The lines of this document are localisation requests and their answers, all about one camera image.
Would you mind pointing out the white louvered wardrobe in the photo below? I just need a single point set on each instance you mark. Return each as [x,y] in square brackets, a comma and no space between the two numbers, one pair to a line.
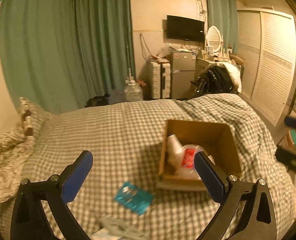
[267,44]

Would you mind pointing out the small green curtain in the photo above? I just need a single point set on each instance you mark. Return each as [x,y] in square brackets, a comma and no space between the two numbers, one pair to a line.
[224,15]

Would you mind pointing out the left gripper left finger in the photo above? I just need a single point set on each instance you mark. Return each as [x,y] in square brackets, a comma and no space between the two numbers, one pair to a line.
[29,220]

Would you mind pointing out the silver mini fridge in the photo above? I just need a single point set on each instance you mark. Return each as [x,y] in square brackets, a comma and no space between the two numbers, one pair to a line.
[182,73]

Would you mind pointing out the oval white vanity mirror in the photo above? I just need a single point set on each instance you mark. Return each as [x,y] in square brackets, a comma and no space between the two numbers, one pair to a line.
[214,38]

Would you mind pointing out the clear plastic water jug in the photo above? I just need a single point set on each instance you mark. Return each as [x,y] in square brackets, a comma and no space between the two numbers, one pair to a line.
[132,91]

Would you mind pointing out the checkered pillow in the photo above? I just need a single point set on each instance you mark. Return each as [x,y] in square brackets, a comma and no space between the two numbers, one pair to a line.
[33,117]

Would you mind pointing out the white cushion on chair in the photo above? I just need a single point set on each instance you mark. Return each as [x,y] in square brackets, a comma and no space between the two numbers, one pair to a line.
[234,75]

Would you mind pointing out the rolled white towel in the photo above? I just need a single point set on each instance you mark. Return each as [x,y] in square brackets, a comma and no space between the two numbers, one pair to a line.
[174,150]

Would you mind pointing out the white suitcase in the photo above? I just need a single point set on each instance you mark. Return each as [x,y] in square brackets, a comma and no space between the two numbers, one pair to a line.
[160,80]

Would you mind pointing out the brown cardboard box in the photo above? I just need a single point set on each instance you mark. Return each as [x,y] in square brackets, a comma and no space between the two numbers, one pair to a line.
[217,141]

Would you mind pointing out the floral patterned blanket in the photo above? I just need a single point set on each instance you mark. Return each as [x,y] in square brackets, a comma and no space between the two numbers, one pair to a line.
[16,147]

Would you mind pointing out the black wall television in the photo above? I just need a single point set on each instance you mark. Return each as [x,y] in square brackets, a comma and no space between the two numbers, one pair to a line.
[182,28]

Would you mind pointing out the red white plastic package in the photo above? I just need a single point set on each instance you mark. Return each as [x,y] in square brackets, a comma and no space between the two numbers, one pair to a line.
[186,168]

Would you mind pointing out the grey checkered bed duvet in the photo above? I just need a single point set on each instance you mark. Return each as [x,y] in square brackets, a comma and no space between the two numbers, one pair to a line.
[126,142]

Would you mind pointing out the black bag on chair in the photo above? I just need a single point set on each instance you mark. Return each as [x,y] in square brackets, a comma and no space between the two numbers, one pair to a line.
[213,80]

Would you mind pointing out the large green curtain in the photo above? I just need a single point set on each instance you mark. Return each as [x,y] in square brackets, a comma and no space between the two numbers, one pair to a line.
[61,53]

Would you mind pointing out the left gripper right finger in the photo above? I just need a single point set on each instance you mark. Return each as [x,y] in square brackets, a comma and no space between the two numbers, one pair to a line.
[257,220]

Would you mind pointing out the teal blister pill pack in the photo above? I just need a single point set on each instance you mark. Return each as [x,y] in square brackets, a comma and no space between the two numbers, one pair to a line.
[133,198]

